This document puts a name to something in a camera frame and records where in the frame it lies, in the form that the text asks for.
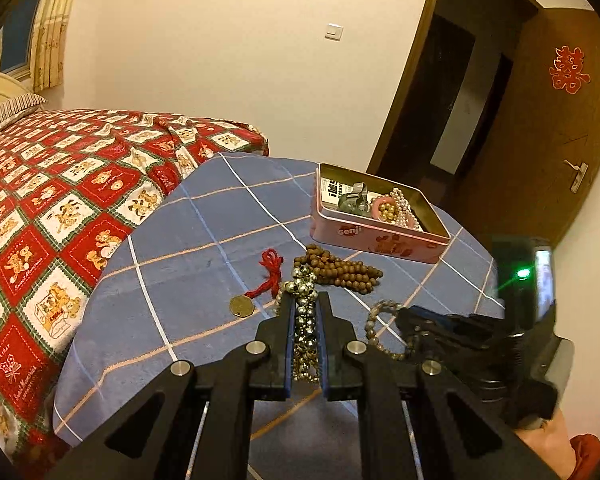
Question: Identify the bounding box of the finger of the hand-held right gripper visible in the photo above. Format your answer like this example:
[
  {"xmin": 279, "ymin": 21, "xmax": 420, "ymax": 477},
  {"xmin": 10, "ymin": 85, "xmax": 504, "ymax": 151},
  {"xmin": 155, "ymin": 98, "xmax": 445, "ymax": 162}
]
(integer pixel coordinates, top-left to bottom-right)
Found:
[
  {"xmin": 397, "ymin": 306, "xmax": 506, "ymax": 341},
  {"xmin": 412, "ymin": 335, "xmax": 506, "ymax": 391}
]

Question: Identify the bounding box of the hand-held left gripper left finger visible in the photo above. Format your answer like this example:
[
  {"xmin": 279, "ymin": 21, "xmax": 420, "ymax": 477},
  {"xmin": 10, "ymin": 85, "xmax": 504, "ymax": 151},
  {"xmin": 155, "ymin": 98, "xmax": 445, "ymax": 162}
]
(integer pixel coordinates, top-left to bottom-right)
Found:
[{"xmin": 45, "ymin": 292, "xmax": 297, "ymax": 480}]

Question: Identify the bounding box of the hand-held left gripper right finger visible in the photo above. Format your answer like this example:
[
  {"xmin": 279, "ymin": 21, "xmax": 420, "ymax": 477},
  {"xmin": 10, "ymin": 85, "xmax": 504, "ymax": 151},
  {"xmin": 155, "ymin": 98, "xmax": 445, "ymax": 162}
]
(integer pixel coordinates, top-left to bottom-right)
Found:
[{"xmin": 316, "ymin": 292, "xmax": 561, "ymax": 480}]

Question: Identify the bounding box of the silver bead chain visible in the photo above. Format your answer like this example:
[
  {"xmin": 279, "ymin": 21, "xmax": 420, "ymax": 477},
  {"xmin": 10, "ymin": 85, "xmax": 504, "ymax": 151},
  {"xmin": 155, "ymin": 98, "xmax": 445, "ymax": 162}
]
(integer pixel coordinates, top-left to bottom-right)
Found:
[{"xmin": 280, "ymin": 266, "xmax": 326, "ymax": 383}]

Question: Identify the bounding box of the grey bead bracelet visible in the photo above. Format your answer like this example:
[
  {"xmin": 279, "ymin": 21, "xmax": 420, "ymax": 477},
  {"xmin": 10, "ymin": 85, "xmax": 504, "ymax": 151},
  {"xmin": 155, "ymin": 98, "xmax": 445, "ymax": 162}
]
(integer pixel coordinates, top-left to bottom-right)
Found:
[{"xmin": 365, "ymin": 300, "xmax": 416, "ymax": 361}]

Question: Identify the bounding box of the pink tin box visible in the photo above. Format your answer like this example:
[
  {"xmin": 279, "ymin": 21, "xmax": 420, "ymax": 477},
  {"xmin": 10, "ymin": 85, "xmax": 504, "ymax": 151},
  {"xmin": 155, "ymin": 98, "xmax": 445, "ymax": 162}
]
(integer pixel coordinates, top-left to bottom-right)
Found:
[{"xmin": 309, "ymin": 162, "xmax": 451, "ymax": 265}]

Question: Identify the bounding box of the white pearl tassel necklace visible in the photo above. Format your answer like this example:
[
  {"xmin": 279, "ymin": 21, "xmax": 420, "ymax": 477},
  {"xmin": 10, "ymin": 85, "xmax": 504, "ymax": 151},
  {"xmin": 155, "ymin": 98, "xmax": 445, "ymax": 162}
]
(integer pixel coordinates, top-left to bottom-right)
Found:
[{"xmin": 390, "ymin": 187, "xmax": 423, "ymax": 231}]

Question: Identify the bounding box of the pink bangle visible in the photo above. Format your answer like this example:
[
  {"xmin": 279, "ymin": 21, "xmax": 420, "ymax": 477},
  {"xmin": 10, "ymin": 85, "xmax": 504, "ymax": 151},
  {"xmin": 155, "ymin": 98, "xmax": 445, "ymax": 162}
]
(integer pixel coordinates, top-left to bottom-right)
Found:
[{"xmin": 370, "ymin": 196, "xmax": 398, "ymax": 222}]

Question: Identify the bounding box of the metal watch band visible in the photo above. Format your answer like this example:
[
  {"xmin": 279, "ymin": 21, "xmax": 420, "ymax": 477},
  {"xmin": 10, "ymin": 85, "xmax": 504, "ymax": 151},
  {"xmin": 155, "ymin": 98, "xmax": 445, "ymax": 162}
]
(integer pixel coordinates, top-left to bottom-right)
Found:
[{"xmin": 337, "ymin": 182, "xmax": 371, "ymax": 216}]

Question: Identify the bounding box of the person's right forearm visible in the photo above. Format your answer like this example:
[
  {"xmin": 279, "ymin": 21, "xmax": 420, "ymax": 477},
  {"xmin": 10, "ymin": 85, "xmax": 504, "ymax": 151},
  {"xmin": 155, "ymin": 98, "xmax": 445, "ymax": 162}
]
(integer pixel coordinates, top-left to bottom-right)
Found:
[{"xmin": 517, "ymin": 407, "xmax": 573, "ymax": 480}]

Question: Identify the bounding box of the red cloth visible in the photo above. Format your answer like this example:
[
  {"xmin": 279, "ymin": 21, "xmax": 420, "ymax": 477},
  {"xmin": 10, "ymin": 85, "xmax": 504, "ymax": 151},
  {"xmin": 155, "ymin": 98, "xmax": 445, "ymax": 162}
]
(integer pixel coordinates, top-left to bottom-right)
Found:
[{"xmin": 570, "ymin": 434, "xmax": 600, "ymax": 478}]

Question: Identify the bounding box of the white printed card box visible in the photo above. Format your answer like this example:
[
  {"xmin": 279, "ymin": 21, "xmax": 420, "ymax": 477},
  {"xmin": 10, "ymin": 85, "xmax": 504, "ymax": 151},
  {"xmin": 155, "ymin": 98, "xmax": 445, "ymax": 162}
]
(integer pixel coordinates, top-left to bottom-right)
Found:
[{"xmin": 320, "ymin": 177, "xmax": 353, "ymax": 208}]

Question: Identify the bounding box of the brown wooden door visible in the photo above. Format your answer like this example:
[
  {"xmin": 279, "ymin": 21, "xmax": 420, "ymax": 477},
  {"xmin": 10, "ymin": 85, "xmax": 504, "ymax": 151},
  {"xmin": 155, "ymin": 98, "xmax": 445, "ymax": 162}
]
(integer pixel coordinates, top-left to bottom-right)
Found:
[{"xmin": 445, "ymin": 7, "xmax": 600, "ymax": 271}]

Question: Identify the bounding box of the red patterned bedspread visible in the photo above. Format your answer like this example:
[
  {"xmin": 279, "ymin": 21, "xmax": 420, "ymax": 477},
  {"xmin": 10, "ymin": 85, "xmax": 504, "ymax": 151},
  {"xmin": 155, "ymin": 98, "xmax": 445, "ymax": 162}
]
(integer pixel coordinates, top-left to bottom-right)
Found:
[{"xmin": 0, "ymin": 107, "xmax": 271, "ymax": 466}]

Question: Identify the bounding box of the red paper door decal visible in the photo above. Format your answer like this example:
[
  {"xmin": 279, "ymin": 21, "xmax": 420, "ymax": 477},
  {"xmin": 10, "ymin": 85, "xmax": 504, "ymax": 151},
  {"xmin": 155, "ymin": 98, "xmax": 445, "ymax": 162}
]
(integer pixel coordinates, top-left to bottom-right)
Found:
[{"xmin": 549, "ymin": 46, "xmax": 592, "ymax": 95}]

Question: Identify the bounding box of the striped pillow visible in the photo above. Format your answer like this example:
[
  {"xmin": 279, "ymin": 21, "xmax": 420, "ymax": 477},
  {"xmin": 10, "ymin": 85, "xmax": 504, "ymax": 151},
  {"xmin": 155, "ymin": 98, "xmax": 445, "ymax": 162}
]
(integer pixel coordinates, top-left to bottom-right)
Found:
[{"xmin": 0, "ymin": 92, "xmax": 48, "ymax": 141}]

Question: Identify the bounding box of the yellow patterned curtain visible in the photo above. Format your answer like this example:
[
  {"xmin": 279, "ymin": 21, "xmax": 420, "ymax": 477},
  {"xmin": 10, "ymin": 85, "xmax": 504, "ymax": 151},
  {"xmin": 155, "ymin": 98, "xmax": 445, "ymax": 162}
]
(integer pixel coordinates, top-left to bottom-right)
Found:
[{"xmin": 30, "ymin": 0, "xmax": 88, "ymax": 92}]

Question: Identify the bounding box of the window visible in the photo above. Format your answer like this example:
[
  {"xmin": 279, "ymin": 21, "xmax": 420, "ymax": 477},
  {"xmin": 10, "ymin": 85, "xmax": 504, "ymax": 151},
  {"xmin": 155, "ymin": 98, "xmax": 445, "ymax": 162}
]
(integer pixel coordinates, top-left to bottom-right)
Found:
[{"xmin": 0, "ymin": 0, "xmax": 48, "ymax": 73}]

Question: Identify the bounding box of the brown wooden bead necklace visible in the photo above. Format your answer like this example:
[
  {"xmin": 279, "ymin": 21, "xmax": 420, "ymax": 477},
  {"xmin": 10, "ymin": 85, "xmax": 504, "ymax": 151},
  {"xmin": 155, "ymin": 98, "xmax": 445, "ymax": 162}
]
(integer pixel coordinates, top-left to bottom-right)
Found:
[{"xmin": 294, "ymin": 244, "xmax": 384, "ymax": 293}]

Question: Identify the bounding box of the red cord gold coin pendant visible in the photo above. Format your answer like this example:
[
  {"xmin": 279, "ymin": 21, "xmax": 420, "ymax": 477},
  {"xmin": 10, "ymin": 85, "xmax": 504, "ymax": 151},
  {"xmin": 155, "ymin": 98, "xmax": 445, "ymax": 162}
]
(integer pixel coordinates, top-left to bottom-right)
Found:
[{"xmin": 230, "ymin": 249, "xmax": 284, "ymax": 318}]

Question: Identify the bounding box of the metal door handle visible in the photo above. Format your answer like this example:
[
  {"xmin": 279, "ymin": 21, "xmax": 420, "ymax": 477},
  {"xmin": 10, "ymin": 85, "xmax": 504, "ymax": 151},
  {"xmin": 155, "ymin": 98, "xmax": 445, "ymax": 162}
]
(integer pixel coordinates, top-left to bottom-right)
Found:
[{"xmin": 564, "ymin": 159, "xmax": 589, "ymax": 194}]

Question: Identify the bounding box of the brown wooden door frame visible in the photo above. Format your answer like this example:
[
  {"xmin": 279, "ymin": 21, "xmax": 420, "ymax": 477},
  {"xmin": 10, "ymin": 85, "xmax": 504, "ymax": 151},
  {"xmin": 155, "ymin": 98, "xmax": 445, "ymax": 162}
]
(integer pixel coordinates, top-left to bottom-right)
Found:
[{"xmin": 367, "ymin": 0, "xmax": 546, "ymax": 176}]

